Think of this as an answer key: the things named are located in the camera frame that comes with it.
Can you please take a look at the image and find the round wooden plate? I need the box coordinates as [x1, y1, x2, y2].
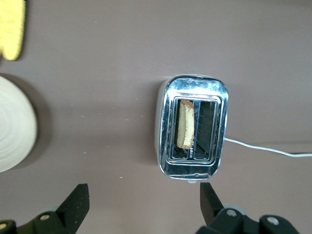
[0, 76, 38, 174]

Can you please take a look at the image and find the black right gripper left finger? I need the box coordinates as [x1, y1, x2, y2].
[0, 183, 90, 234]

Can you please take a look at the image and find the yellow quilted oven mitt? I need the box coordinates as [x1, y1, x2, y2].
[0, 0, 27, 61]

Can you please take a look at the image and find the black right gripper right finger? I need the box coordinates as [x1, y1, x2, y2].
[196, 182, 300, 234]

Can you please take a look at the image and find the cream and chrome toaster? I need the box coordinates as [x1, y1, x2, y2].
[155, 74, 230, 184]

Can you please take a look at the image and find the brown bread slice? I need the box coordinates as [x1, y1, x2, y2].
[175, 98, 195, 150]

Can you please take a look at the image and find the white toaster power cord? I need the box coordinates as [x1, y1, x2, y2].
[223, 136, 312, 158]

